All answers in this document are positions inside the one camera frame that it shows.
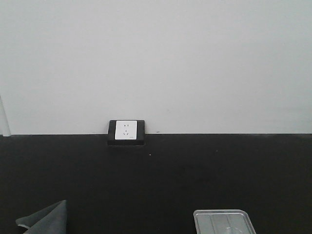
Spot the white wall socket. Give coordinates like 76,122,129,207
115,120,137,140

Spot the gray cloth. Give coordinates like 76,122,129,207
16,200,67,234

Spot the black socket housing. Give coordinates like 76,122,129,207
107,120,145,146

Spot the metal tray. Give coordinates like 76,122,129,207
193,209,256,234

